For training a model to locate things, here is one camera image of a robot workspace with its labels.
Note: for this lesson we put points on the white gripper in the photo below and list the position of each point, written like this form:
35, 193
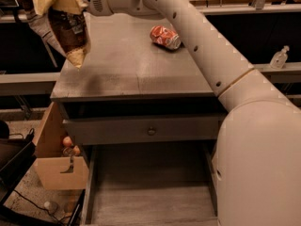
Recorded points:
94, 0

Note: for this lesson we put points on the brown cream chip bag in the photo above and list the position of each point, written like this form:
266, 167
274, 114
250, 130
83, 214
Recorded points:
65, 32

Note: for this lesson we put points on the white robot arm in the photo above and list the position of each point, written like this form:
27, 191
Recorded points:
259, 141

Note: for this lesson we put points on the round drawer knob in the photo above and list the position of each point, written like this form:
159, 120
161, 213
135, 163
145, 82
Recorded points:
151, 131

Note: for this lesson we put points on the open middle drawer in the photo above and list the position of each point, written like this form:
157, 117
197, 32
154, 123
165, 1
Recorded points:
150, 184

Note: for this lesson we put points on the orange soda can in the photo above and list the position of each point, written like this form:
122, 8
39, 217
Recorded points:
166, 37

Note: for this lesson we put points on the grey wooden cabinet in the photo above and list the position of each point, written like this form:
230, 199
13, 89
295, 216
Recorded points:
125, 75

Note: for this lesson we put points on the red apple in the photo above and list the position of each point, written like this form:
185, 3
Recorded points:
67, 142
76, 150

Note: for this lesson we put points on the black equipment case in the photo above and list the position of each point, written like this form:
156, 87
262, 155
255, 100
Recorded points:
16, 155

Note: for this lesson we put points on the cardboard box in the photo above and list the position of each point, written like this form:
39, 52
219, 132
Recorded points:
56, 170

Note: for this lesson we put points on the small clear bottle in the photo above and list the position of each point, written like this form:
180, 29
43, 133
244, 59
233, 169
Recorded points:
279, 58

